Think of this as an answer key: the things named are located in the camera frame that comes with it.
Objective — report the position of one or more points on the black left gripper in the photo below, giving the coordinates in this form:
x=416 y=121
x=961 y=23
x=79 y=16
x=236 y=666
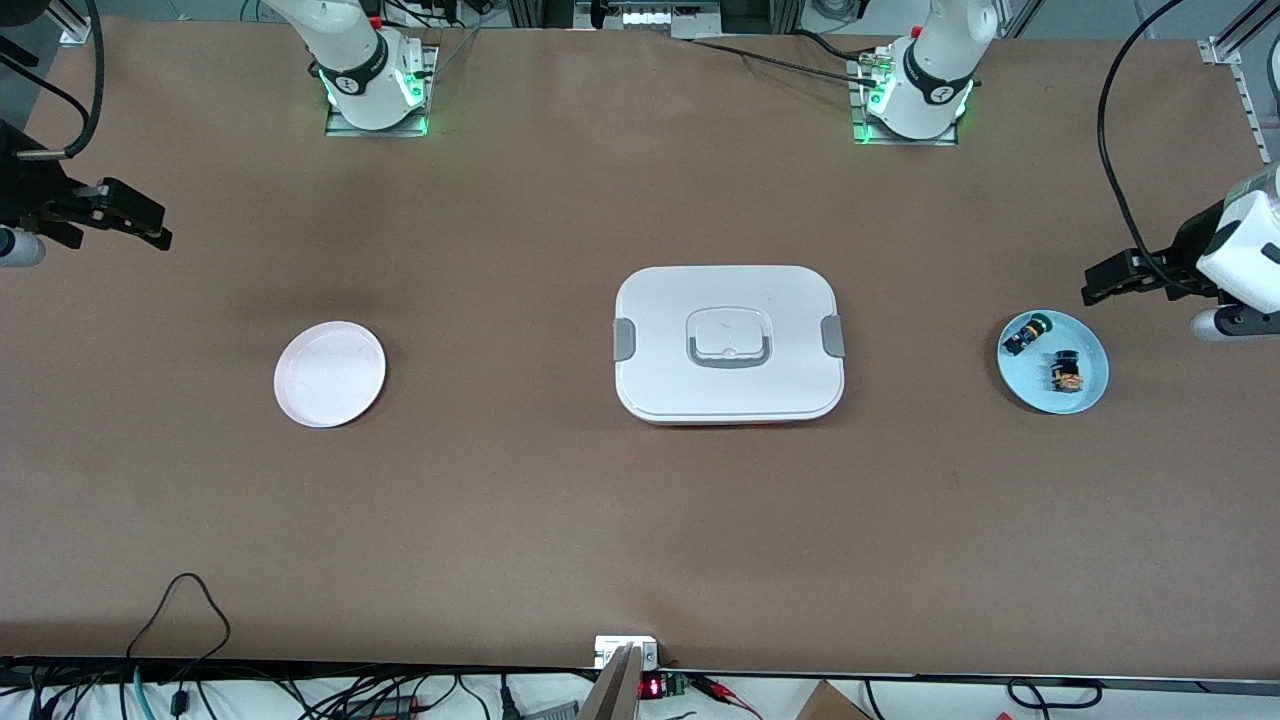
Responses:
x=1186 y=245

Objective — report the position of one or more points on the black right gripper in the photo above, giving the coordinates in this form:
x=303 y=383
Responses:
x=28 y=190

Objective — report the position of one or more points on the orange and black switch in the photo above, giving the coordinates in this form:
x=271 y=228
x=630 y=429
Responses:
x=1066 y=372

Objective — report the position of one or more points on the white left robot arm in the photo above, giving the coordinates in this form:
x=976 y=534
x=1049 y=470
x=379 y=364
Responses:
x=935 y=70

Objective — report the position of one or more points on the light blue round plate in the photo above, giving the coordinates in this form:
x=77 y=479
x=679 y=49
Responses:
x=1040 y=395

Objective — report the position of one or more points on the pink round plate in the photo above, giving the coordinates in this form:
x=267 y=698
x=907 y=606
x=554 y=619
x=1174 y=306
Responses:
x=330 y=374

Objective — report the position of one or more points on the white lidded storage box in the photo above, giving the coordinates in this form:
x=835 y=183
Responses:
x=730 y=390

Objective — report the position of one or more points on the brown cardboard box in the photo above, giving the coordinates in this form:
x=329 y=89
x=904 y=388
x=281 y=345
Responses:
x=830 y=705

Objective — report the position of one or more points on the white power strip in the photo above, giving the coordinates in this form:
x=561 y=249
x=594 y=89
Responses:
x=665 y=17

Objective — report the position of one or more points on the red clip test leads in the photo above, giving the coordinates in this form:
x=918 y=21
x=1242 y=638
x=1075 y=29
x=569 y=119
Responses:
x=725 y=692

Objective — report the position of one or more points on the red digit display module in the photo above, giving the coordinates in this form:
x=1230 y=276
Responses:
x=651 y=688

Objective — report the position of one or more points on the green and blue switch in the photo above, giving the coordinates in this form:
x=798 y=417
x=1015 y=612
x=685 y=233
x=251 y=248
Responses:
x=1025 y=334

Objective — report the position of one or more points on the perforated metal rail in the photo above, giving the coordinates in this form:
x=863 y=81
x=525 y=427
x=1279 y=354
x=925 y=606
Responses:
x=1258 y=130

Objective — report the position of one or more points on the aluminium frame profile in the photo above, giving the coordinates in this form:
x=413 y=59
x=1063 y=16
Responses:
x=72 y=25
x=1225 y=48

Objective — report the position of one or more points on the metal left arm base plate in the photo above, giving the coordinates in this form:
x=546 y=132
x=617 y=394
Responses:
x=940 y=142

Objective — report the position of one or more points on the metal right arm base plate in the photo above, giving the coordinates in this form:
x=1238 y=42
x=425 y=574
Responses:
x=340 y=128

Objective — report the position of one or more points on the small aluminium bracket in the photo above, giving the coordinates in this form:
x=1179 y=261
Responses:
x=610 y=647

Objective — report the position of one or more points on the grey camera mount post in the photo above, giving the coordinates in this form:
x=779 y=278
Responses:
x=615 y=690

